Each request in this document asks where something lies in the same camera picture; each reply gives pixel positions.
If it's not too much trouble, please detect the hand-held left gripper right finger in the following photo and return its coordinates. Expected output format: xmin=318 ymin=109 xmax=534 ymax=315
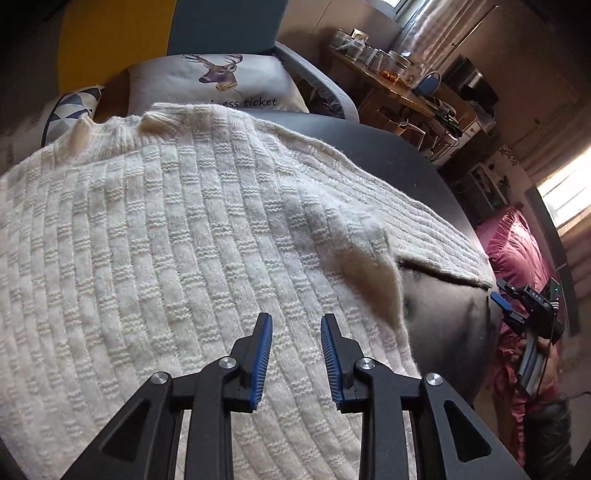
xmin=320 ymin=313 xmax=532 ymax=480

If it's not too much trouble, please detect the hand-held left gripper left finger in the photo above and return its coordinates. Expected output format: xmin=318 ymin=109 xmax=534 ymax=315
xmin=60 ymin=312 xmax=274 ymax=480

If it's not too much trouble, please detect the white knit sweater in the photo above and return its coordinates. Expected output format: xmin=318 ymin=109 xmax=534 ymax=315
xmin=0 ymin=102 xmax=496 ymax=480

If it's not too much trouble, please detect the bright low window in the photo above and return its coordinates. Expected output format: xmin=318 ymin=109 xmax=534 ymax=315
xmin=538 ymin=157 xmax=591 ymax=232

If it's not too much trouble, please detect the black appliance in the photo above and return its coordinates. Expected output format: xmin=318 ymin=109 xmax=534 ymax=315
xmin=443 ymin=56 xmax=500 ymax=106

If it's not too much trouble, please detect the cluttered wooden desk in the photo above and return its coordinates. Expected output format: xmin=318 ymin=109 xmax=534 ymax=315
xmin=323 ymin=28 xmax=497 ymax=164

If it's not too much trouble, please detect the deer print pillow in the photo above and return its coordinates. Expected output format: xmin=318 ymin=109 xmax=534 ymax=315
xmin=126 ymin=53 xmax=310 ymax=116

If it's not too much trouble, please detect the sheer curtain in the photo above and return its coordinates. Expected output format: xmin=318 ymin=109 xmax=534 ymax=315
xmin=392 ymin=0 xmax=459 ymax=70

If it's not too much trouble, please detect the large paned window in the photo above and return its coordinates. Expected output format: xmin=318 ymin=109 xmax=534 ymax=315
xmin=382 ymin=0 xmax=416 ymax=20

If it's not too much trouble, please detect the blue geometric print pillow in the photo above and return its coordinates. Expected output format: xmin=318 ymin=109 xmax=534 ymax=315
xmin=41 ymin=85 xmax=107 ymax=148

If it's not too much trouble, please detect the blue-grey cushion panel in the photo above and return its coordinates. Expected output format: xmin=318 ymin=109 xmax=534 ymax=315
xmin=167 ymin=0 xmax=296 ymax=56

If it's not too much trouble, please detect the yellow cushion panel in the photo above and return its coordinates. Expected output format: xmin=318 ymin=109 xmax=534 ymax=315
xmin=55 ymin=0 xmax=178 ymax=88

